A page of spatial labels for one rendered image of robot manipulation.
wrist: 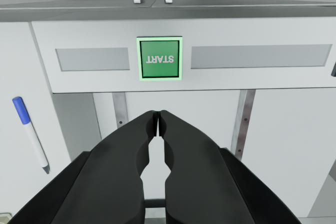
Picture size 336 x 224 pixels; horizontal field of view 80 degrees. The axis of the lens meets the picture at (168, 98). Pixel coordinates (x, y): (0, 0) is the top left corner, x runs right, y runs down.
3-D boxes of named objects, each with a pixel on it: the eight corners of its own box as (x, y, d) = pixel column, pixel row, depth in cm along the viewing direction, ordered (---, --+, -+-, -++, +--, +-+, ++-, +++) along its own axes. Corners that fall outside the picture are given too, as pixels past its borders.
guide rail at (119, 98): (140, 218, 64) (139, 228, 61) (133, 218, 64) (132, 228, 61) (121, 65, 41) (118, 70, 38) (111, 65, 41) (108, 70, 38)
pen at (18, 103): (49, 175, 33) (17, 99, 26) (43, 176, 33) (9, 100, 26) (52, 171, 34) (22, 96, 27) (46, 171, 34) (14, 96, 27)
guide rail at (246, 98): (225, 215, 64) (228, 225, 61) (219, 215, 64) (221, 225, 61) (254, 62, 41) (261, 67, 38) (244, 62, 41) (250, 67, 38)
